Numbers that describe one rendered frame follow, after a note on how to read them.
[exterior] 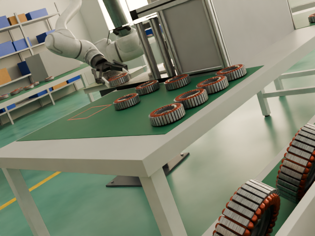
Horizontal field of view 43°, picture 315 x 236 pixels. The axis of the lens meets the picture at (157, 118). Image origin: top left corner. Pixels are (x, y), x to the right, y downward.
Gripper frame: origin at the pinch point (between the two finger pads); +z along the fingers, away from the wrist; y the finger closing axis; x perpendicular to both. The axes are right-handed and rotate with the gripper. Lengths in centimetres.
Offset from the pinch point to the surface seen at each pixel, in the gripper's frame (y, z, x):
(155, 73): -16.5, 8.3, 0.5
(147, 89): -3.2, 21.7, 5.0
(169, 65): -19.9, 15.3, 7.2
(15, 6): -122, -703, -250
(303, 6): -185, -34, -35
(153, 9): -19.6, 5.7, 31.9
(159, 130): 24, 71, 32
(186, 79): -13.4, 36.9, 13.8
